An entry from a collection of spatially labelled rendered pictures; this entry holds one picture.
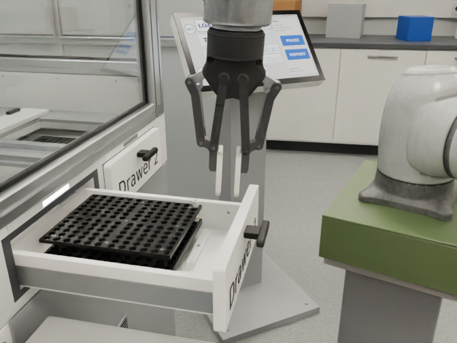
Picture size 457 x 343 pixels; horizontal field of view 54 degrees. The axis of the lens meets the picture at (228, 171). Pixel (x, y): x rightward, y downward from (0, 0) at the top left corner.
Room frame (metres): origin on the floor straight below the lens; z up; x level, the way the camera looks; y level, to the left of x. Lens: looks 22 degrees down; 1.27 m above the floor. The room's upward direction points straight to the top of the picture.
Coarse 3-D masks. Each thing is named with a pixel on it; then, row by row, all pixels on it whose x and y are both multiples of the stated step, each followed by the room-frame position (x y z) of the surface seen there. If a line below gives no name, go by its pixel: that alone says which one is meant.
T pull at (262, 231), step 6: (264, 222) 0.66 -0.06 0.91; (246, 228) 0.64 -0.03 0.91; (252, 228) 0.64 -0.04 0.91; (258, 228) 0.64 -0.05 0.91; (264, 228) 0.64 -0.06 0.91; (246, 234) 0.62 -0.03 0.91; (252, 234) 0.62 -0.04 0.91; (258, 234) 0.62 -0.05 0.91; (264, 234) 0.62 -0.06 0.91; (258, 240) 0.60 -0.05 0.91; (264, 240) 0.60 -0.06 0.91; (258, 246) 0.60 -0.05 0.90
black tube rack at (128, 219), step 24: (72, 216) 0.70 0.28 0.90; (96, 216) 0.70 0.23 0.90; (120, 216) 0.70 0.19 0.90; (144, 216) 0.70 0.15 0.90; (168, 216) 0.70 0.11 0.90; (48, 240) 0.62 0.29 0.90; (72, 240) 0.62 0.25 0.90; (96, 240) 0.62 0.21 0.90; (120, 240) 0.62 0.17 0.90; (144, 240) 0.62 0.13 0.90; (144, 264) 0.60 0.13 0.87; (168, 264) 0.60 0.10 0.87
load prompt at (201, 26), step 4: (196, 20) 1.64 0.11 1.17; (200, 20) 1.64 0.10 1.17; (196, 24) 1.62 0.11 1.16; (200, 24) 1.63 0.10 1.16; (204, 24) 1.64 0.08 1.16; (208, 24) 1.64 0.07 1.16; (196, 28) 1.62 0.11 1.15; (200, 28) 1.62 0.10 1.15; (204, 28) 1.63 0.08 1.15; (208, 28) 1.63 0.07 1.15; (264, 28) 1.72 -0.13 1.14; (268, 28) 1.73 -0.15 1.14; (272, 28) 1.74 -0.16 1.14
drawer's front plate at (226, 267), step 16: (256, 192) 0.75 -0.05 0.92; (240, 208) 0.68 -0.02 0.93; (256, 208) 0.76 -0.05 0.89; (240, 224) 0.62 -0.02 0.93; (256, 224) 0.76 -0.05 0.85; (224, 240) 0.57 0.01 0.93; (240, 240) 0.60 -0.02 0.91; (224, 256) 0.53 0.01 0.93; (240, 256) 0.60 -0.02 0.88; (224, 272) 0.50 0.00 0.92; (224, 288) 0.50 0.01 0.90; (224, 304) 0.50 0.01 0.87; (224, 320) 0.50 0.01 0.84
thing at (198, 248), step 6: (204, 234) 0.73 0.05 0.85; (198, 240) 0.71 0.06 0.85; (204, 240) 0.71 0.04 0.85; (198, 246) 0.69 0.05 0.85; (204, 246) 0.70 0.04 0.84; (192, 252) 0.67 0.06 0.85; (198, 252) 0.67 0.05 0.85; (192, 258) 0.65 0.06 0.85; (198, 258) 0.66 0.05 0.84; (186, 264) 0.64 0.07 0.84; (192, 264) 0.63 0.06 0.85
